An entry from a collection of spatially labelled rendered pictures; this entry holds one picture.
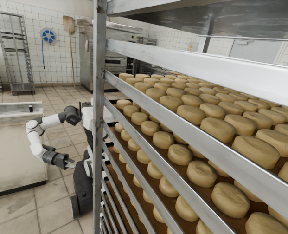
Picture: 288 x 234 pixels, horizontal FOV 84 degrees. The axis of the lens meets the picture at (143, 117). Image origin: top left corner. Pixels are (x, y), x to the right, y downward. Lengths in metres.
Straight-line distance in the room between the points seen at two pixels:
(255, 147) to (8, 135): 1.81
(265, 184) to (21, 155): 1.93
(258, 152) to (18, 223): 2.00
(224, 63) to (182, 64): 0.06
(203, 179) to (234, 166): 0.10
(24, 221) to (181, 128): 1.92
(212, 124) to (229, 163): 0.07
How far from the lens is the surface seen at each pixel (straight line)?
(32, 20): 5.68
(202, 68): 0.22
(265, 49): 4.72
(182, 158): 0.32
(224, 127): 0.27
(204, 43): 0.78
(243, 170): 0.20
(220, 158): 0.21
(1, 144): 1.91
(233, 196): 0.30
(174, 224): 0.34
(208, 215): 0.26
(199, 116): 0.29
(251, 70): 0.19
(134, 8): 0.38
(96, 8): 0.53
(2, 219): 2.15
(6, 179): 2.16
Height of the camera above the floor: 1.61
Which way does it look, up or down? 24 degrees down
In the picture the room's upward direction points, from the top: 8 degrees clockwise
